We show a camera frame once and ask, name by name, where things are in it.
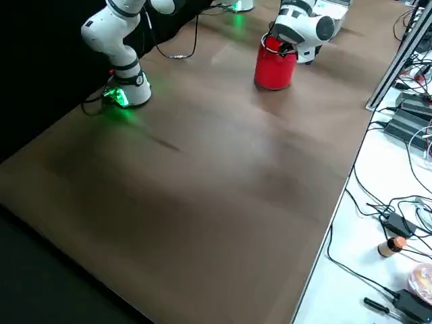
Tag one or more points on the black screwdriver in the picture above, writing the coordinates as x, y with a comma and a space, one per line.
374, 303

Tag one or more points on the red push-button trash can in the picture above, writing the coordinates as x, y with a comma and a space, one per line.
273, 71

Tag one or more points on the flat black power supply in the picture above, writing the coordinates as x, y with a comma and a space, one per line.
415, 101

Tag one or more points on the round clear food container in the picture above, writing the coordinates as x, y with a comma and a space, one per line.
422, 280

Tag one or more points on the aluminium camera mount post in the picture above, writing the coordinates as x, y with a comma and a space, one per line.
398, 62

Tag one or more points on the ribbed black power supply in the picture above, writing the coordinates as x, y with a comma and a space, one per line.
405, 130

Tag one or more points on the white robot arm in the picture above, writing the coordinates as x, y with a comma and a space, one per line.
244, 4
118, 50

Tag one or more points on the small black power adapter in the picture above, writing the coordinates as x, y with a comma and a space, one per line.
398, 224

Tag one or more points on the large black power adapter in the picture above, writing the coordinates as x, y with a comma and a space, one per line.
411, 305

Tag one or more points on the black backdrop curtain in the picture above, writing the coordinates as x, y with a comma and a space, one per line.
33, 67

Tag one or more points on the brown bottle orange cap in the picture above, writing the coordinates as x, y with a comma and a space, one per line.
388, 248

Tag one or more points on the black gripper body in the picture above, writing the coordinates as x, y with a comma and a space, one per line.
288, 49

